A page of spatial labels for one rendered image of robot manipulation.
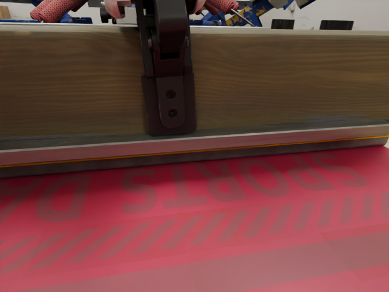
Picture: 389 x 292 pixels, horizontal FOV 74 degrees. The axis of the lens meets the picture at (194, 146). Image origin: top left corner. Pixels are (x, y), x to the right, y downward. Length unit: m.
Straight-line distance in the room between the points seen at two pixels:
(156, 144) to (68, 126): 0.06
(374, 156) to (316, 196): 0.10
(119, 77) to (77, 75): 0.02
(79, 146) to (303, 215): 0.14
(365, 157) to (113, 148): 0.21
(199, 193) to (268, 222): 0.05
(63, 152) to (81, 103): 0.03
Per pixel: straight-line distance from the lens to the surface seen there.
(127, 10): 0.69
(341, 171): 0.23
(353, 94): 0.24
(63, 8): 1.05
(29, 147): 0.18
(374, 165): 0.26
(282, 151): 0.23
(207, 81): 0.17
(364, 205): 0.20
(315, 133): 0.21
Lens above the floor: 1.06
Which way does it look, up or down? 27 degrees down
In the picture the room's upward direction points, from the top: 1 degrees clockwise
